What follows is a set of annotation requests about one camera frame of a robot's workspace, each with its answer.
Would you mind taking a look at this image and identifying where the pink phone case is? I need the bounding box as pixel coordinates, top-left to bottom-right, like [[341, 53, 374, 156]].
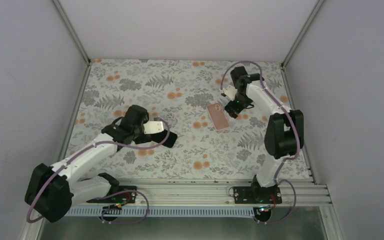
[[206, 103, 230, 131]]

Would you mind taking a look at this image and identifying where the black phone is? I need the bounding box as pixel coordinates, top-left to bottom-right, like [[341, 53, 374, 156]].
[[151, 130, 178, 148]]

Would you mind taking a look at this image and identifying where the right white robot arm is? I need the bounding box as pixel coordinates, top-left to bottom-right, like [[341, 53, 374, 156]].
[[220, 61, 304, 204]]

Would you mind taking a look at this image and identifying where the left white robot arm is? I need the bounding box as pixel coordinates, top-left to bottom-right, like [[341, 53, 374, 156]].
[[24, 105, 171, 224]]

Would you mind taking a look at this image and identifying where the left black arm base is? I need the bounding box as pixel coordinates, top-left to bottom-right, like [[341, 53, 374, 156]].
[[87, 185, 137, 205]]

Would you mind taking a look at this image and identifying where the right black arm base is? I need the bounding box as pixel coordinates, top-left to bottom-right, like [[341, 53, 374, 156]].
[[232, 185, 283, 205]]

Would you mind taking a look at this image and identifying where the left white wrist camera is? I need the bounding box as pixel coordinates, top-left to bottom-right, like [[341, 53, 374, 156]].
[[143, 120, 165, 135]]

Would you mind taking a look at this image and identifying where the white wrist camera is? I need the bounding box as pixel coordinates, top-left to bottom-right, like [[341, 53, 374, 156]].
[[220, 85, 237, 101], [143, 120, 165, 135]]

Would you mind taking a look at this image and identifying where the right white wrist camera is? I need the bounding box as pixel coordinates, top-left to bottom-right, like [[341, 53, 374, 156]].
[[220, 85, 237, 101]]

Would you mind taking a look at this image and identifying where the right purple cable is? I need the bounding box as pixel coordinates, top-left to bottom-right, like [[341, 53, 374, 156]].
[[220, 60, 303, 186]]

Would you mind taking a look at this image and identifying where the purple cable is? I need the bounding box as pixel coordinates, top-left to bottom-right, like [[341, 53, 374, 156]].
[[220, 60, 303, 186], [25, 117, 171, 224]]

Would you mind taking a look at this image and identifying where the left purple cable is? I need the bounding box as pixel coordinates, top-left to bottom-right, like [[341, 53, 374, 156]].
[[25, 117, 171, 224]]

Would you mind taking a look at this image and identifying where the aluminium mounting rail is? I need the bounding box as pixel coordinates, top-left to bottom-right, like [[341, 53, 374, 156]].
[[32, 180, 333, 208]]

